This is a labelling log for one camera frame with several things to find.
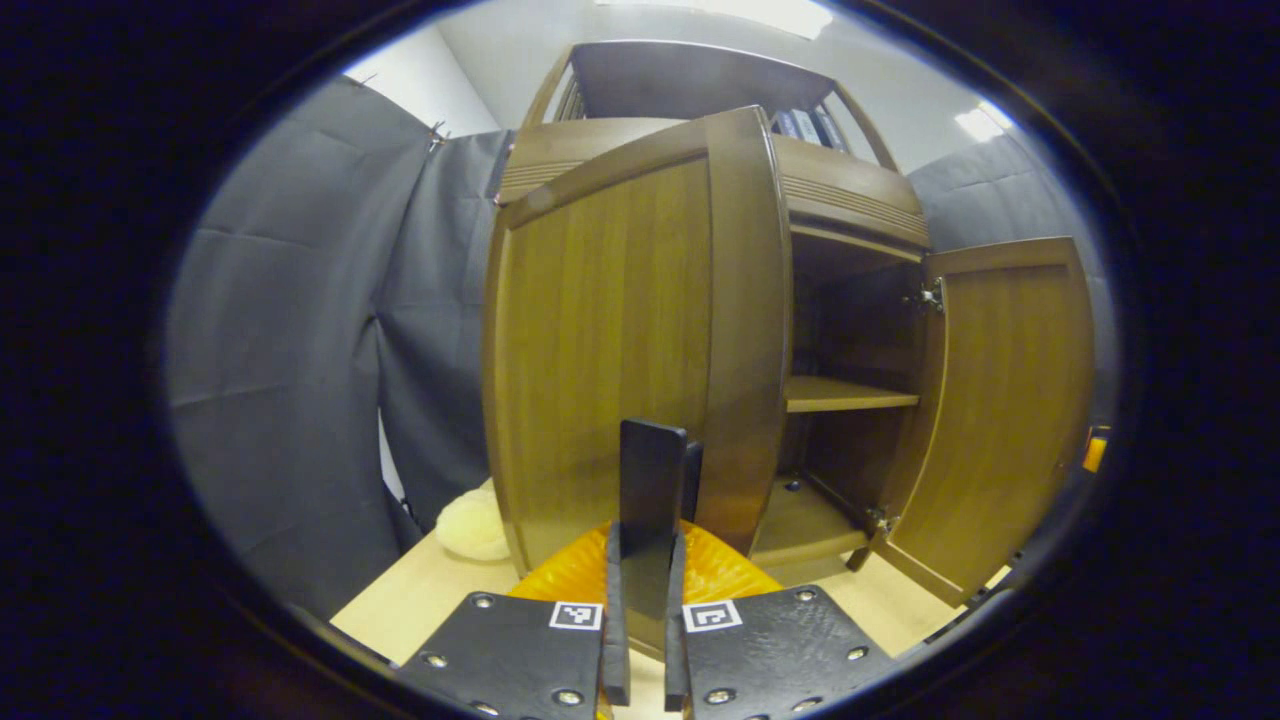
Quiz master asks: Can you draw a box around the pale yellow soft object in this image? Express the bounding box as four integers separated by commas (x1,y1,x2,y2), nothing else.
435,478,511,563

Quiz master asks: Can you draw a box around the large ceiling light panel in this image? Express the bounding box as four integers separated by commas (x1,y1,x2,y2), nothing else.
595,0,833,41

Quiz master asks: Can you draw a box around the small ceiling light panel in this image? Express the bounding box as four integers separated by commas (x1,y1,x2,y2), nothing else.
953,100,1016,143

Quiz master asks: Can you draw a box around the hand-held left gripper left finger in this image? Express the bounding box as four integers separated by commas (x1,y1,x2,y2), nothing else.
395,520,633,720

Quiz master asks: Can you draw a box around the wooden double-door shoe cabinet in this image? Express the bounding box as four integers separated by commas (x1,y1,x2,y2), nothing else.
495,40,933,591

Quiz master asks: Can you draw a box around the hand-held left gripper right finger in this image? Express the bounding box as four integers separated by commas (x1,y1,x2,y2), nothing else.
665,520,896,720

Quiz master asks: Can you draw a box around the wooden cabinet shelf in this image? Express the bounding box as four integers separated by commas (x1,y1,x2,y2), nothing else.
785,375,919,413

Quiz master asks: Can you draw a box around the black door handle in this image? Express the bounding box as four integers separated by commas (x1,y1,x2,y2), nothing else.
618,418,704,621

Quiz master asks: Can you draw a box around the black backdrop cloth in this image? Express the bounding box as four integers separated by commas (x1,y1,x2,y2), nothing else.
165,75,1116,621

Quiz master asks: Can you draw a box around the wooden shoe cabinet door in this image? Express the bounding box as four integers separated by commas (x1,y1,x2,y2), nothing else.
485,105,796,601
870,237,1096,608

